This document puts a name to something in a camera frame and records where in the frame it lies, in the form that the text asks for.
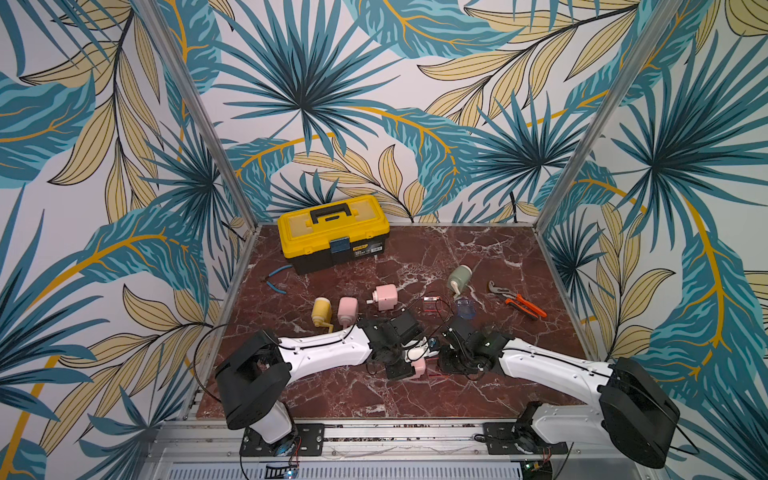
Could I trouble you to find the blue transparent tray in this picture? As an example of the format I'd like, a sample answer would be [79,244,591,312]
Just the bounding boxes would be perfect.
[456,298,476,320]

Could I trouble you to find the yellow pencil sharpener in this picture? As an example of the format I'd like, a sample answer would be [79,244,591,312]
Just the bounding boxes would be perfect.
[311,297,334,333]

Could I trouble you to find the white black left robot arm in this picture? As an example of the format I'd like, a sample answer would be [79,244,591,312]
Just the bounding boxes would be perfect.
[214,310,429,445]

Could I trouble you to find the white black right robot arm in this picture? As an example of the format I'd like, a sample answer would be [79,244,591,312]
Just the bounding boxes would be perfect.
[428,317,680,469]

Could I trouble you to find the pink transparent tray back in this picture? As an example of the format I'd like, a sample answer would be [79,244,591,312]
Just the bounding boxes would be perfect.
[421,295,442,314]

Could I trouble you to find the green pencil sharpener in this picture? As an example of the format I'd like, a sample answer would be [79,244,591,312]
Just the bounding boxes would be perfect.
[447,265,473,299]

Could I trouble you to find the yellow black toolbox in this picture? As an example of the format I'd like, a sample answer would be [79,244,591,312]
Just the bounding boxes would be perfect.
[277,195,390,275]

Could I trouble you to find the orange handled pliers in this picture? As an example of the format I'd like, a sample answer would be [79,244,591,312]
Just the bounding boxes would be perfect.
[487,281,547,319]

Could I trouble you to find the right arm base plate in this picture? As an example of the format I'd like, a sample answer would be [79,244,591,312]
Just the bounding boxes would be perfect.
[480,422,569,456]

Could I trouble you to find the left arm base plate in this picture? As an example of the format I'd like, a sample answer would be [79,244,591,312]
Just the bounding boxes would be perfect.
[239,423,325,459]

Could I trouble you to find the blue handled cutters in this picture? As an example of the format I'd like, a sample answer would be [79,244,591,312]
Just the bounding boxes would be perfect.
[265,264,294,296]

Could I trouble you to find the aluminium front rail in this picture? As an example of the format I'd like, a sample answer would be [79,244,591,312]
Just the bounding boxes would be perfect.
[138,418,669,479]

